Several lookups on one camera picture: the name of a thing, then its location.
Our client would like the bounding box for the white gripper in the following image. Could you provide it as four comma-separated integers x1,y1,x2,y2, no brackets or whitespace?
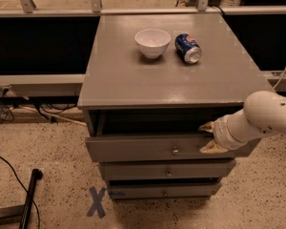
198,114,244,154

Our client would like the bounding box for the grey middle drawer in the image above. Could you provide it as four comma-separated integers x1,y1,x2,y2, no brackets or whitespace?
99,158,235,180

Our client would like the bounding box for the grey top drawer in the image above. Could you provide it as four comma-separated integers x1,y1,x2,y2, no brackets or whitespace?
84,107,238,162

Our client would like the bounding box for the blue soda can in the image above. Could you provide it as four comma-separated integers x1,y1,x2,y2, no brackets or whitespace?
174,33,202,64

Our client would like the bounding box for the white bowl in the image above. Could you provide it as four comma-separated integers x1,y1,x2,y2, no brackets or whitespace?
134,29,171,58

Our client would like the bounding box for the black metal stand leg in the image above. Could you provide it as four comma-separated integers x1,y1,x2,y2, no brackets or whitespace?
0,168,44,229

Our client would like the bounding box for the blue tape cross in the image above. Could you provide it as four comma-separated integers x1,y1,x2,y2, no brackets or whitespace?
87,187,106,219

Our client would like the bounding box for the grey drawer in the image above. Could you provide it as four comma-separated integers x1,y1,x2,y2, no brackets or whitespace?
84,107,238,162
108,177,221,199
99,158,235,180

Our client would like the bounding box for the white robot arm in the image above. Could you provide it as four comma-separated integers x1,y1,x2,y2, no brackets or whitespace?
198,91,286,154

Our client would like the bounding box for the white cable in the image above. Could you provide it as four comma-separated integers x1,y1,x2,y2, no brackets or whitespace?
9,104,88,127

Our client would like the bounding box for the black floor cable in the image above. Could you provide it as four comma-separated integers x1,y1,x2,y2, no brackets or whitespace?
0,148,42,229

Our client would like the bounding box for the grey metal rail frame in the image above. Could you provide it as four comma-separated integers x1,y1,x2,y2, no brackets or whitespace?
0,0,286,99

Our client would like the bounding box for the grey drawer cabinet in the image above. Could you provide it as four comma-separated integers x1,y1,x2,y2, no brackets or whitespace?
77,13,276,199

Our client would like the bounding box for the grey bottom drawer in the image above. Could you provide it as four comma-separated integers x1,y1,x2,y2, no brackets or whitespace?
108,177,221,199

